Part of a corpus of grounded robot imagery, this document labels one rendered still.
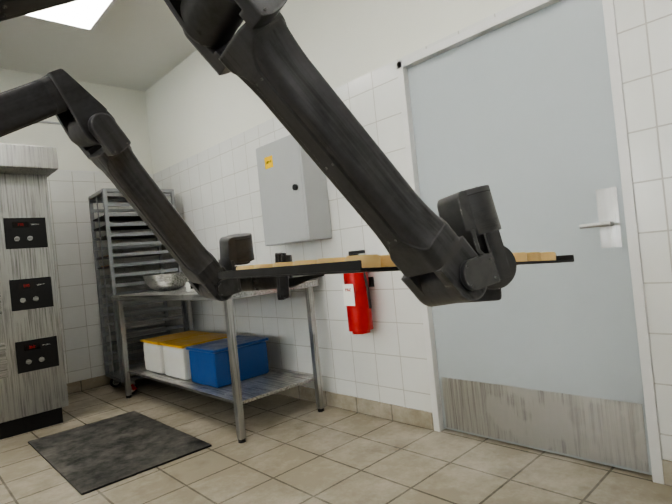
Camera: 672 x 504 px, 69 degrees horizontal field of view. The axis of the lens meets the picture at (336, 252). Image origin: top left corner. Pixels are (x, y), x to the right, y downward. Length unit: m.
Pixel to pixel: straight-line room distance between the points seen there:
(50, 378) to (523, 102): 3.61
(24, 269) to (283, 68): 3.74
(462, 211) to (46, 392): 3.86
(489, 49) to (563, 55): 0.37
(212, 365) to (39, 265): 1.53
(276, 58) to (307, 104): 0.05
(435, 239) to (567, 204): 1.88
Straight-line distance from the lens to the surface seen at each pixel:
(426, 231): 0.53
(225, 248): 1.06
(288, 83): 0.49
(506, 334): 2.58
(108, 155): 0.92
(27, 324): 4.15
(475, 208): 0.61
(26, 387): 4.19
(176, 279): 4.19
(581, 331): 2.43
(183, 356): 3.80
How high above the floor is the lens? 1.03
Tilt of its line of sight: level
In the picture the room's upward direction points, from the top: 6 degrees counter-clockwise
